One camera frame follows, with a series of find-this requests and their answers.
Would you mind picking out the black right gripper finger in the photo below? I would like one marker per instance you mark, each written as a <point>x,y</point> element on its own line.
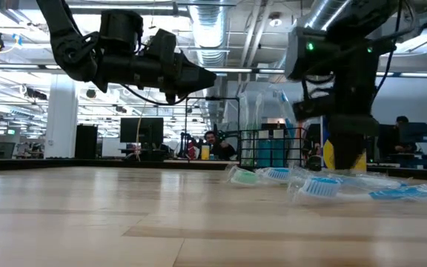
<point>347,152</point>

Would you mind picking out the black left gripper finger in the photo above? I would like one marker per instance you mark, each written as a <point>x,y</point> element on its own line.
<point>198,78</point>

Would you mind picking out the blue toothbrush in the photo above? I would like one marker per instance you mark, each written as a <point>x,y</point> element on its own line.
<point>321,187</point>
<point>284,100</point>
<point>278,174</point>

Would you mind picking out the green toothbrush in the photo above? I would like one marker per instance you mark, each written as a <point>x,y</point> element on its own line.
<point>245,178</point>
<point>252,111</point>

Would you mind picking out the teal mouthwash bottle white cap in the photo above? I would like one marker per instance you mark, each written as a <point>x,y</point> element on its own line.
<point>278,154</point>
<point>264,154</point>

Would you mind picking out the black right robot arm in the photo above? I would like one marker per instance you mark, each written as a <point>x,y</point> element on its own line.
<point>354,37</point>

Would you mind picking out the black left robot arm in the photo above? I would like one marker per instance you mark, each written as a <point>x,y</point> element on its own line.
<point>72,55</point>

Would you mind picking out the Lysol wipes canister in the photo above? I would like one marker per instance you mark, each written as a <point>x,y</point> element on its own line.
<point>326,155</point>

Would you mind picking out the long LED light bar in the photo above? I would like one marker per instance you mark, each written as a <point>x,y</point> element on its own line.
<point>243,70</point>

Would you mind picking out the black desktop monitor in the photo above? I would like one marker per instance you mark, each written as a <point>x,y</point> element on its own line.
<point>143,130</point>

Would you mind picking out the dark desktop monitor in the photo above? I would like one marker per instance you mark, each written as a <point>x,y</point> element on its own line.
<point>421,131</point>

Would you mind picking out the yellow cup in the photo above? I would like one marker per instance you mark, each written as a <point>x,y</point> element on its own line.
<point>205,153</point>

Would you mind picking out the black cabinet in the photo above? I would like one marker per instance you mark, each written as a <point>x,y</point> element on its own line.
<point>86,142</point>

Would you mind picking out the white square pillar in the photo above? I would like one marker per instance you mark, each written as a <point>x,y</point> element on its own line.
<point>61,118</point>

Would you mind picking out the black metal frame stand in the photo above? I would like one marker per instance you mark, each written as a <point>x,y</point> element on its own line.
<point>213,98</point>

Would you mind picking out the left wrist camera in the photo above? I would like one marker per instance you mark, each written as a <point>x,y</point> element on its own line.
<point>163,42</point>

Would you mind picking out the smooth silver air duct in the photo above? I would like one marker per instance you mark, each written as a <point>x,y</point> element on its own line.
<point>315,20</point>

